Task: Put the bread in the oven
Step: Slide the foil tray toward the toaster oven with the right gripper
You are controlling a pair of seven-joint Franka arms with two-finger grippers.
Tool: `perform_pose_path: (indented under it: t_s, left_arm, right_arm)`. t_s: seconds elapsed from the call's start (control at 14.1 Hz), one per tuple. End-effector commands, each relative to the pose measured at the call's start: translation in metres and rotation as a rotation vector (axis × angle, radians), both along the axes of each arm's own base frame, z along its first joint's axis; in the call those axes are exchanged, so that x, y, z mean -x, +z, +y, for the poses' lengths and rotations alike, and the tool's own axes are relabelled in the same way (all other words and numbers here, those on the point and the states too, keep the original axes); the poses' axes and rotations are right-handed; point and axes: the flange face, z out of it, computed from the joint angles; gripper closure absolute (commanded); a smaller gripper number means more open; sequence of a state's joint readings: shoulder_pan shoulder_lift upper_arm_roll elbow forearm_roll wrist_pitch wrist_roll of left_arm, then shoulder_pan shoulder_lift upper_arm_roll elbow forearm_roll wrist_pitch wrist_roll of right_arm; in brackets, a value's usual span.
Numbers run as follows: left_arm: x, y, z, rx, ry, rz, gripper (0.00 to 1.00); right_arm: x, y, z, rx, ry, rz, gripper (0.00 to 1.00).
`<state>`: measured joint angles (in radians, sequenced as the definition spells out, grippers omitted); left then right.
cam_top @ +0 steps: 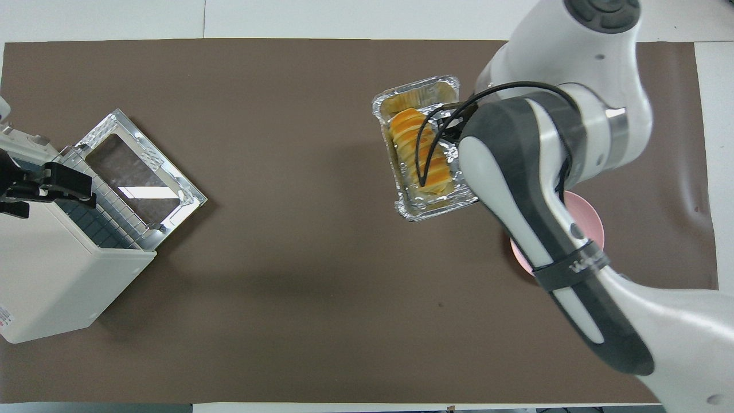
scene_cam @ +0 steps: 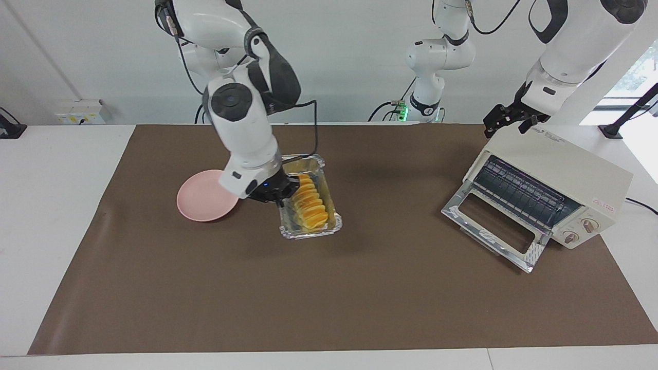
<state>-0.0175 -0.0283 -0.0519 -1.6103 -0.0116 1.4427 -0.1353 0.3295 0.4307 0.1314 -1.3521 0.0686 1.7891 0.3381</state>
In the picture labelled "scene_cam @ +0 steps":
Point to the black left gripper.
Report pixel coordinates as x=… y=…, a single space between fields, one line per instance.
x=518 y=113

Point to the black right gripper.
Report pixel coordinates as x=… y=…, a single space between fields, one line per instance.
x=267 y=189

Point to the sliced orange bread loaf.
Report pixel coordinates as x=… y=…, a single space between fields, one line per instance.
x=311 y=208

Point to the aluminium foil tray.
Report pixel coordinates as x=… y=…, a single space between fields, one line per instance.
x=329 y=169

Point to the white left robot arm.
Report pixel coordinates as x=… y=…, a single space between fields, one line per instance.
x=581 y=41

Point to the cream white toaster oven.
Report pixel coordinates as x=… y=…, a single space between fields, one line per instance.
x=560 y=164

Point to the cream oven knob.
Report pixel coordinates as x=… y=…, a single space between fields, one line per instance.
x=571 y=237
x=589 y=225

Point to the glass oven door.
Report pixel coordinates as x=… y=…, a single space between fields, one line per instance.
x=534 y=252

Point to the pink round plate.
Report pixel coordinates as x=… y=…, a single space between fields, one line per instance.
x=203 y=200

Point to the brown paper table mat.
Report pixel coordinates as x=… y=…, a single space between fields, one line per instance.
x=360 y=288

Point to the bright window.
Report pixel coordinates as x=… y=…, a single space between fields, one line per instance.
x=640 y=72

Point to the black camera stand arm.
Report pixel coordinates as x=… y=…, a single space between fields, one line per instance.
x=629 y=110

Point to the white wall socket box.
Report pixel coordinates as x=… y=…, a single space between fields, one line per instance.
x=79 y=112

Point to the black clamp mount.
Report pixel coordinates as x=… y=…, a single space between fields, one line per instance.
x=10 y=128

